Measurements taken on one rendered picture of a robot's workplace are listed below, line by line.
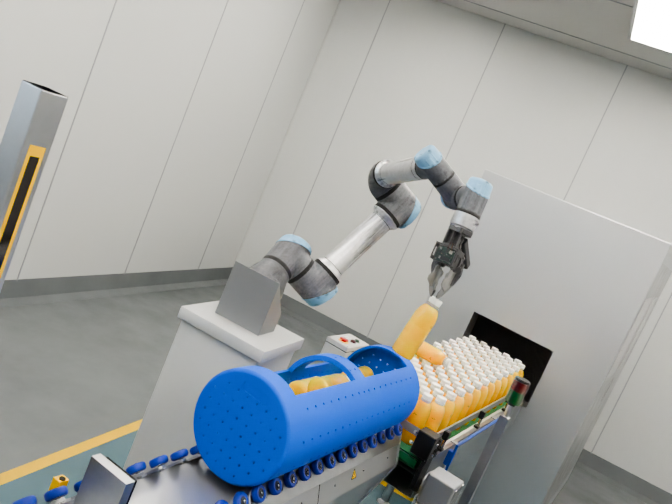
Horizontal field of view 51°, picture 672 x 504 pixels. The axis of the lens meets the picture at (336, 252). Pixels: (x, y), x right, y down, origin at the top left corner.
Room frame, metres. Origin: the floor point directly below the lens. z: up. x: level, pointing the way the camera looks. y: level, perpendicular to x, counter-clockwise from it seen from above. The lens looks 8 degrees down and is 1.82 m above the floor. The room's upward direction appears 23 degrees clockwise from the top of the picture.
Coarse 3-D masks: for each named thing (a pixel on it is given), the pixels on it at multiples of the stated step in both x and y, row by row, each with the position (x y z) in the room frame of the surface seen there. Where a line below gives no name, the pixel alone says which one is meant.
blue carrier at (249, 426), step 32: (384, 352) 2.41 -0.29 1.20; (224, 384) 1.65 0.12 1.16; (256, 384) 1.62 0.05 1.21; (288, 384) 2.07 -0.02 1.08; (352, 384) 1.91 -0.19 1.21; (384, 384) 2.09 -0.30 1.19; (416, 384) 2.32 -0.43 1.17; (224, 416) 1.64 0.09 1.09; (256, 416) 1.60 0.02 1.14; (288, 416) 1.57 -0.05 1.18; (320, 416) 1.70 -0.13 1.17; (352, 416) 1.86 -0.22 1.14; (384, 416) 2.08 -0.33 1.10; (224, 448) 1.62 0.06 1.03; (256, 448) 1.59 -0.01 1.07; (288, 448) 1.56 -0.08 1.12; (320, 448) 1.73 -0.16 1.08; (224, 480) 1.61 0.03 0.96; (256, 480) 1.57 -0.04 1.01
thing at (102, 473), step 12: (96, 456) 1.26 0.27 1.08; (96, 468) 1.25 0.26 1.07; (108, 468) 1.24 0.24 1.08; (120, 468) 1.27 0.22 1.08; (84, 480) 1.26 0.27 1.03; (96, 480) 1.25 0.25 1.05; (108, 480) 1.23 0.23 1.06; (120, 480) 1.22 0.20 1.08; (132, 480) 1.24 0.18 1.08; (84, 492) 1.25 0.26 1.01; (96, 492) 1.24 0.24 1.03; (108, 492) 1.23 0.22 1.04; (120, 492) 1.22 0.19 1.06; (132, 492) 1.25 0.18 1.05
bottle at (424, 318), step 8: (424, 304) 2.03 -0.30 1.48; (432, 304) 2.02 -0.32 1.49; (416, 312) 2.02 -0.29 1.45; (424, 312) 2.01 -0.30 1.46; (432, 312) 2.01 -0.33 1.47; (416, 320) 2.01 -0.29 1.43; (424, 320) 2.00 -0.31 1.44; (432, 320) 2.01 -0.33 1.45; (408, 328) 2.01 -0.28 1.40; (416, 328) 2.00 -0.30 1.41; (424, 328) 2.00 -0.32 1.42; (400, 336) 2.02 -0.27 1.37; (408, 336) 2.00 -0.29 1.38; (416, 336) 2.00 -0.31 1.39; (424, 336) 2.01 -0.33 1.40; (400, 344) 2.00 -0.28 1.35; (408, 344) 2.00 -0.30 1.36; (416, 344) 2.00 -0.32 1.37; (400, 352) 2.00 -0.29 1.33; (408, 352) 2.00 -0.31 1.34
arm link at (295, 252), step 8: (280, 240) 2.35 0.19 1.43; (288, 240) 2.34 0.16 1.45; (296, 240) 2.35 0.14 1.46; (304, 240) 2.36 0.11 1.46; (272, 248) 2.33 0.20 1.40; (280, 248) 2.31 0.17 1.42; (288, 248) 2.32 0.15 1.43; (296, 248) 2.33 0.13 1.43; (304, 248) 2.35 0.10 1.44; (280, 256) 2.29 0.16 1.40; (288, 256) 2.30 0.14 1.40; (296, 256) 2.32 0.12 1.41; (304, 256) 2.34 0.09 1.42; (288, 264) 2.29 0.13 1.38; (296, 264) 2.31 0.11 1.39; (304, 264) 2.33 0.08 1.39; (312, 264) 2.35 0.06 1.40; (296, 272) 2.32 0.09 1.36; (304, 272) 2.32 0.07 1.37; (296, 280) 2.33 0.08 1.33
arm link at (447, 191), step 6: (456, 174) 2.14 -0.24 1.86; (450, 180) 2.11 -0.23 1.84; (456, 180) 2.12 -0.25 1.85; (444, 186) 2.11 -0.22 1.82; (450, 186) 2.11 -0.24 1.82; (456, 186) 2.11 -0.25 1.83; (444, 192) 2.12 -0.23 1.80; (450, 192) 2.11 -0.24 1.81; (456, 192) 2.10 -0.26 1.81; (444, 198) 2.14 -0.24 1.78; (450, 198) 2.12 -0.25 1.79; (444, 204) 2.17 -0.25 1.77; (450, 204) 2.13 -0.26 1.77; (456, 204) 2.10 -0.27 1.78
